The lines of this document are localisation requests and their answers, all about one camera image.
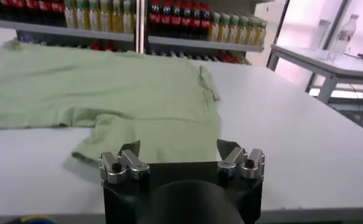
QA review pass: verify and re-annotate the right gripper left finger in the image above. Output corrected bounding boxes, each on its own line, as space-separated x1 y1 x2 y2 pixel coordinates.
98 139 150 185

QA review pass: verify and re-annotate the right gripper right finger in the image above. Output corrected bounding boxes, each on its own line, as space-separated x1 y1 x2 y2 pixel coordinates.
216 139 266 180

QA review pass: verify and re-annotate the light green button shirt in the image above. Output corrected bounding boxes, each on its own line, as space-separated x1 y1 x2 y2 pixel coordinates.
0 39 222 167

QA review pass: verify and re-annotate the blue yellow round object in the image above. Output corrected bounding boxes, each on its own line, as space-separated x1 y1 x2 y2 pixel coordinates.
4 214 60 224

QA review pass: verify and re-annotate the grey metal shelf rack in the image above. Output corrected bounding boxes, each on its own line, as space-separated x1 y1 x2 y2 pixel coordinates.
140 0 268 65
0 0 142 55

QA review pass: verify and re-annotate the green-cap yellow juice bottle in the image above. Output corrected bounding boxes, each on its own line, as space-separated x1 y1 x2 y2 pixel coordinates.
98 0 111 32
110 0 124 33
74 0 88 30
122 0 136 34
218 12 231 43
86 0 99 31
256 19 267 47
238 15 250 45
247 17 259 46
208 11 221 42
63 0 76 30
228 14 241 44

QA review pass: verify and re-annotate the white side table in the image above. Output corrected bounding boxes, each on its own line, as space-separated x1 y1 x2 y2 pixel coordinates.
266 44 363 135

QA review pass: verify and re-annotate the dark metal pole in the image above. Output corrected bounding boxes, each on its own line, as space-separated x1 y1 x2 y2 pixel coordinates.
305 0 352 94
272 0 292 48

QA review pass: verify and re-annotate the clear water bottle red label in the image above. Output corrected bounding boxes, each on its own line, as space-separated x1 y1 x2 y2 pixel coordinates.
327 13 359 61

